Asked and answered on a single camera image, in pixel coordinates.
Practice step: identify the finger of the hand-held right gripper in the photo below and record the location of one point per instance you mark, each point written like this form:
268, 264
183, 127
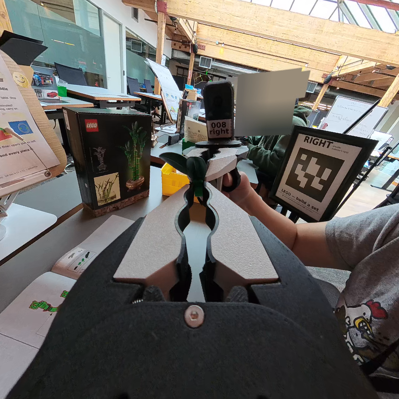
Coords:
196, 152
223, 166

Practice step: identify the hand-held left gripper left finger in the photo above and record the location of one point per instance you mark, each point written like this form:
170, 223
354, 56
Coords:
149, 249

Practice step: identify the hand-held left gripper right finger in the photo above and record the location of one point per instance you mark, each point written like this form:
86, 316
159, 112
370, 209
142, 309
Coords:
240, 249

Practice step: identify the dark green lego leaf assembly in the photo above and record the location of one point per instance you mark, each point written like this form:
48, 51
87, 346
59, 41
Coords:
194, 168

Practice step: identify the person's right forearm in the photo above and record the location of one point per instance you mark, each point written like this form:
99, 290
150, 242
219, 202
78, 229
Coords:
280, 227

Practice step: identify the black lego car box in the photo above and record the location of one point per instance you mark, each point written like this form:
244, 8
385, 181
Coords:
190, 109

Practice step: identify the black lego bamboo box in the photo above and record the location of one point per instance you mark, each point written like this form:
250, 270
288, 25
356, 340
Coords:
109, 156

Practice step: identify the white lego instruction booklet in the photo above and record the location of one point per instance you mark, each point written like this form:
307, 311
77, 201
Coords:
18, 311

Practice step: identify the blue lego car box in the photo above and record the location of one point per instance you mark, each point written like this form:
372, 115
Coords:
43, 78

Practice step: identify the person's right hand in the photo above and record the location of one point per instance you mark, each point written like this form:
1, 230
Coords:
246, 190

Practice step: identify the open paper booklet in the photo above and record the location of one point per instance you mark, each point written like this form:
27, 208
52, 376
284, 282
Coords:
194, 129

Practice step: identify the yellow plastic bin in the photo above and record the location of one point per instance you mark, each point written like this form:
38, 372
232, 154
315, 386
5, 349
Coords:
174, 182

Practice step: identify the white flipchart sheet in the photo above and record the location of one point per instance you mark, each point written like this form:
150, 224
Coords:
163, 81

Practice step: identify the black framed marker sign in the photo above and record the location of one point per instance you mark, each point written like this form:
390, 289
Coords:
314, 171

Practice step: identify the wooden topped office desk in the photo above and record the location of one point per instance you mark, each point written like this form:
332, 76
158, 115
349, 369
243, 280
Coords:
99, 95

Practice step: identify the white board stand base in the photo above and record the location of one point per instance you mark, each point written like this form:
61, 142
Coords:
25, 224

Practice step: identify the person's grey printed t-shirt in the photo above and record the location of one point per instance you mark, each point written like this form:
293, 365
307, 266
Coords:
367, 249

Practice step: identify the white whiteboard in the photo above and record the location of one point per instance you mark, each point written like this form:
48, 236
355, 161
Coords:
349, 115

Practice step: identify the green plastic cup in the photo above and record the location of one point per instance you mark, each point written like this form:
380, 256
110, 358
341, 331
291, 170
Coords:
62, 91

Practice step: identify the black office chair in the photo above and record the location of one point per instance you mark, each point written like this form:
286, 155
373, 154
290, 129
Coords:
70, 74

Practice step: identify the wooden display board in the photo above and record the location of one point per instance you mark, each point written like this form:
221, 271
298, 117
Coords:
46, 124

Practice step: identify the laminated instruction sheet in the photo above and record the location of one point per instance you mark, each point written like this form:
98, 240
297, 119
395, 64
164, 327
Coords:
18, 143

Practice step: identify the black angular cover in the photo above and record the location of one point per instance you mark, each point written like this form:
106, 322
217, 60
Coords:
21, 48

